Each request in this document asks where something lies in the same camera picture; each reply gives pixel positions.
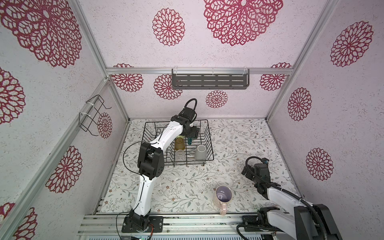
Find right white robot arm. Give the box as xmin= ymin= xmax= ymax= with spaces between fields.
xmin=237 ymin=156 xmax=342 ymax=240

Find aluminium mounting rail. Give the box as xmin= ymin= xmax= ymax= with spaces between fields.
xmin=75 ymin=213 xmax=257 ymax=240

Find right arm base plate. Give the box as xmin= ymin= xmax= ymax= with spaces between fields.
xmin=242 ymin=215 xmax=269 ymax=232

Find pink mug purple inside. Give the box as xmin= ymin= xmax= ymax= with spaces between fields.
xmin=214 ymin=186 xmax=233 ymax=216

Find grey mug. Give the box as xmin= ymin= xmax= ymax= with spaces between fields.
xmin=189 ymin=145 xmax=208 ymax=161

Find clear glass cup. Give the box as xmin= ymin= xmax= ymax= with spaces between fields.
xmin=175 ymin=150 xmax=186 ymax=162

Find grey slotted wall shelf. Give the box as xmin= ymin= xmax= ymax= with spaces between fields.
xmin=171 ymin=69 xmax=250 ymax=90

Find black wire wall holder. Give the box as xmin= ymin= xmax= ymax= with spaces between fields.
xmin=78 ymin=95 xmax=113 ymax=139

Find black wire dish rack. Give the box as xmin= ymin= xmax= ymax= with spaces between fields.
xmin=142 ymin=120 xmax=214 ymax=167

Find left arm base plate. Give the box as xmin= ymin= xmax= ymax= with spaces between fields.
xmin=121 ymin=216 xmax=164 ymax=233

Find amber glass cup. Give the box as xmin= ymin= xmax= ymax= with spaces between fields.
xmin=175 ymin=137 xmax=186 ymax=151

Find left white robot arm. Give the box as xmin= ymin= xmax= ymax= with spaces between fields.
xmin=122 ymin=98 xmax=200 ymax=233

